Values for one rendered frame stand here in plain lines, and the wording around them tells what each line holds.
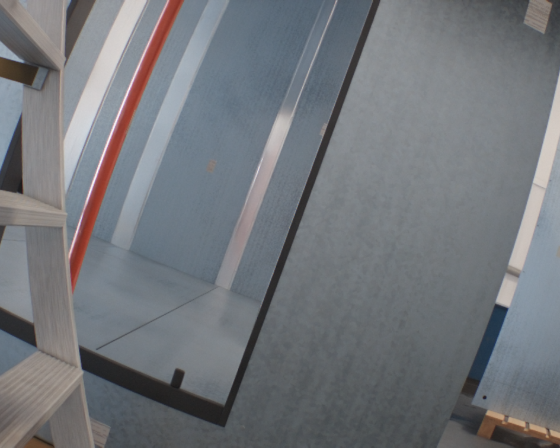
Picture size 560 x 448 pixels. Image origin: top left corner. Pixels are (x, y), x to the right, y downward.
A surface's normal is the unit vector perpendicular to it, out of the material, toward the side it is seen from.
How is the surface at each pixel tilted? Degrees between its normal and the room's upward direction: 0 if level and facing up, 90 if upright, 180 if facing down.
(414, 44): 90
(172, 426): 90
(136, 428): 90
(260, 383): 90
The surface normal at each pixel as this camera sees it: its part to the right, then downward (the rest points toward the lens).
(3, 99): 0.02, -0.04
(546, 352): -0.31, -0.15
